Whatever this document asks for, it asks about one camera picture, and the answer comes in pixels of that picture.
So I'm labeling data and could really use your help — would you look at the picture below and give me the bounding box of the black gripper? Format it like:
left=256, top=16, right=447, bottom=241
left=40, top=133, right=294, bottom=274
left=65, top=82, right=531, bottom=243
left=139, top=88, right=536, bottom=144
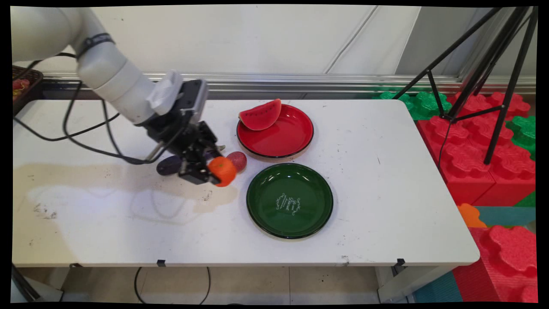
left=141, top=109, right=223, bottom=186

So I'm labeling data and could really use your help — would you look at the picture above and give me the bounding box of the orange toy tangerine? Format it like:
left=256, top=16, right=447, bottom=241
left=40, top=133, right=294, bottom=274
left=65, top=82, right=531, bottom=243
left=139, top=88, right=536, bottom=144
left=208, top=156, right=238, bottom=188

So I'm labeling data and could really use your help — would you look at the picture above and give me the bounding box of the grey robot base stand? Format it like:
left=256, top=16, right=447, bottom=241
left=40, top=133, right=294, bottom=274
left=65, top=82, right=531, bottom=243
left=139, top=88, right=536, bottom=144
left=11, top=264, right=64, bottom=303

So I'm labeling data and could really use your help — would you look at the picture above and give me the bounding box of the purple toy eggplant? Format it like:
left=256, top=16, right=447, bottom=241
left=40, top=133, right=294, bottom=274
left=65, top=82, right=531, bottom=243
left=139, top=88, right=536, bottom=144
left=156, top=145, right=226, bottom=176

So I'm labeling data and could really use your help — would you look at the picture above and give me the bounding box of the small red toy fruit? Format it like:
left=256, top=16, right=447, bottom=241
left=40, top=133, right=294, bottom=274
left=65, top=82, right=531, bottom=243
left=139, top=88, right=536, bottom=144
left=226, top=151, right=248, bottom=173

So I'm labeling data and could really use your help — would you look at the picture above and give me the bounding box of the red toy watermelon slice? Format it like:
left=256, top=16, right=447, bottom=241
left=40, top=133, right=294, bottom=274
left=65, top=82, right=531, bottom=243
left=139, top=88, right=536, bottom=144
left=238, top=98, right=283, bottom=131

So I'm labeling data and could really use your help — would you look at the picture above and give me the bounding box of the red plate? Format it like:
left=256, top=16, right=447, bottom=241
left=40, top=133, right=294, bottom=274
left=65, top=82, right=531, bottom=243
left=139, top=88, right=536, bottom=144
left=236, top=103, right=314, bottom=159

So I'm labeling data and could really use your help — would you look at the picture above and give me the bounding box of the green plate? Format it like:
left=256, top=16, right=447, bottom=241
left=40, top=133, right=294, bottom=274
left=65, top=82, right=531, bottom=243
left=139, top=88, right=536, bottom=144
left=245, top=162, right=334, bottom=239

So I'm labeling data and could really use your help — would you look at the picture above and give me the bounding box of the dark woven basket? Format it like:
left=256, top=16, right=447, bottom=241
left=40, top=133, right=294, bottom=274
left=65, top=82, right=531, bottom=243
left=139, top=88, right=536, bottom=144
left=12, top=65, right=44, bottom=117

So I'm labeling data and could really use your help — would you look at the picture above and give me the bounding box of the white table leg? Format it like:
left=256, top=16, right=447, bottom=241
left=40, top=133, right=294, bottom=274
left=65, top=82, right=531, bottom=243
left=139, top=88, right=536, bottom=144
left=377, top=265, right=456, bottom=303

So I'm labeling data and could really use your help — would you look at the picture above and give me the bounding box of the large red foam block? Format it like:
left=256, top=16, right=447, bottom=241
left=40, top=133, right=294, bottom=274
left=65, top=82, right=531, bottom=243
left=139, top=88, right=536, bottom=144
left=416, top=115, right=497, bottom=206

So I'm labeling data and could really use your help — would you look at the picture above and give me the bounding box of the teal foam floor mat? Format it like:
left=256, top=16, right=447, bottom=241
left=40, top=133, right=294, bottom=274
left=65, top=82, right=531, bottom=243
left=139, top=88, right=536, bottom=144
left=412, top=270, right=465, bottom=303

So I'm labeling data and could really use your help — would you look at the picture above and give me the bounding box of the orange foam block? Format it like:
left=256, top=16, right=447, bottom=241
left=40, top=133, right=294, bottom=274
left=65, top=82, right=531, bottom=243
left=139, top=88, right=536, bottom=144
left=456, top=203, right=488, bottom=228

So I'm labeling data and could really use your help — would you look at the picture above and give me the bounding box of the black tripod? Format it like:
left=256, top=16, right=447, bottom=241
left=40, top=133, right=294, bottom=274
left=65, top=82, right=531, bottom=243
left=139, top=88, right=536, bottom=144
left=392, top=6, right=539, bottom=166

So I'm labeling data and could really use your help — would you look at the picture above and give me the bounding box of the small green foam block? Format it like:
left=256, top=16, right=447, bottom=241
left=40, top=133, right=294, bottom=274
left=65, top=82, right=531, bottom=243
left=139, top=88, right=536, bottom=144
left=514, top=191, right=537, bottom=208

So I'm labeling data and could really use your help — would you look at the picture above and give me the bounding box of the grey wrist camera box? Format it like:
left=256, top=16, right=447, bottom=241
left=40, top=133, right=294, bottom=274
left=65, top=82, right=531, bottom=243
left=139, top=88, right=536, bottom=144
left=179, top=79, right=210, bottom=126

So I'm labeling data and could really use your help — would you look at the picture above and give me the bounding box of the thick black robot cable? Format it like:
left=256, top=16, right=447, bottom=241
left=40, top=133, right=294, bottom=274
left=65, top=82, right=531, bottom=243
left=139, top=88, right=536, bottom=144
left=62, top=81, right=189, bottom=166

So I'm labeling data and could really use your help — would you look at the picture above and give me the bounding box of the grey metal wall rail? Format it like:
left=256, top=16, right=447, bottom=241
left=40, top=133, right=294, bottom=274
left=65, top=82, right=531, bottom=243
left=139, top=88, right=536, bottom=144
left=42, top=72, right=537, bottom=96

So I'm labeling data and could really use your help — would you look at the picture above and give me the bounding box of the black cable under table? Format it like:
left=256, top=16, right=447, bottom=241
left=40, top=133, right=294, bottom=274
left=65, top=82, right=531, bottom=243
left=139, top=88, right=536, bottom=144
left=133, top=267, right=212, bottom=306

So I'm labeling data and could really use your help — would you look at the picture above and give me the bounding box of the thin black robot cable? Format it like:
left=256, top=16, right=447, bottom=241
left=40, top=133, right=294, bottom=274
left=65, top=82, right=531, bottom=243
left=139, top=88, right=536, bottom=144
left=13, top=52, right=121, bottom=142

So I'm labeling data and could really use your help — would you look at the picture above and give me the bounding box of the thin black tripod cable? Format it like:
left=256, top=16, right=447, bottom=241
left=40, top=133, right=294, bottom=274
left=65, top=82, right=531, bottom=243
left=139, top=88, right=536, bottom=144
left=437, top=120, right=453, bottom=173

